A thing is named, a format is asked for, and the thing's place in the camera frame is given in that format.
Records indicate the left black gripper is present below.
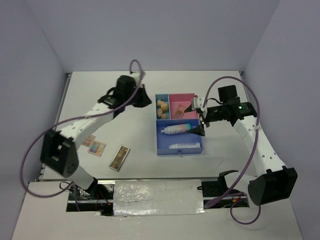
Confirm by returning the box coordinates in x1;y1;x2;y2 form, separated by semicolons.
123;84;151;108

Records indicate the pink blush palette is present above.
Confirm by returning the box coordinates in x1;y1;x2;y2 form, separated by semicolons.
172;104;186;119

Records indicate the beige makeup sponge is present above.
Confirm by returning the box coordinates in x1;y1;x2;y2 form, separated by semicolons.
156;99;166;107
156;108;164;118
161;113;168;120
160;102;169;112

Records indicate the pink teal gradient bottle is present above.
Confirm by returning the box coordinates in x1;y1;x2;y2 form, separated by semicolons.
160;123;192;135

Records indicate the brown eyeshadow palette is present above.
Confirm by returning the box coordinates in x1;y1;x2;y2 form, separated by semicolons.
109;145;130;172

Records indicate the colourful eyeshadow palette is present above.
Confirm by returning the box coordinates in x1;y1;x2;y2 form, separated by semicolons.
87;140;106;157

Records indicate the small peach palette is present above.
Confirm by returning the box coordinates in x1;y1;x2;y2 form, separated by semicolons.
82;135;96;148

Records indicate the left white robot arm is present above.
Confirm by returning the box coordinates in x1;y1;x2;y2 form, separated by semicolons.
40;71;151;200

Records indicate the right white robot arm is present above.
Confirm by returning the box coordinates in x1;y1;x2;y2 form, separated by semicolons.
186;85;298;206

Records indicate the three-compartment organizer tray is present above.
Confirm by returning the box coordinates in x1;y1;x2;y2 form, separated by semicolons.
155;93;204;156

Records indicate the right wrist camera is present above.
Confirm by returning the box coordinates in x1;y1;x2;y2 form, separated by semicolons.
191;95;208;118

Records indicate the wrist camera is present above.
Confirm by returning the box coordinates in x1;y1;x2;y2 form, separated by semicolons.
191;95;208;118
129;70;146;85

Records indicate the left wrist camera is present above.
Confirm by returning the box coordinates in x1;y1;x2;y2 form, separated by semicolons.
129;70;146;85

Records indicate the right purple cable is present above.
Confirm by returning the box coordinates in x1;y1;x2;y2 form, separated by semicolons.
203;75;262;225

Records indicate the purple cable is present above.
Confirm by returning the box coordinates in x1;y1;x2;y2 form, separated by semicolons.
203;75;262;225
19;59;147;197

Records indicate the foil covered base rail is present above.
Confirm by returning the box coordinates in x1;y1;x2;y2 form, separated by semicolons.
64;177;251;217

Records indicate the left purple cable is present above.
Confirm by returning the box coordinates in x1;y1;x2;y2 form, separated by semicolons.
19;59;147;197

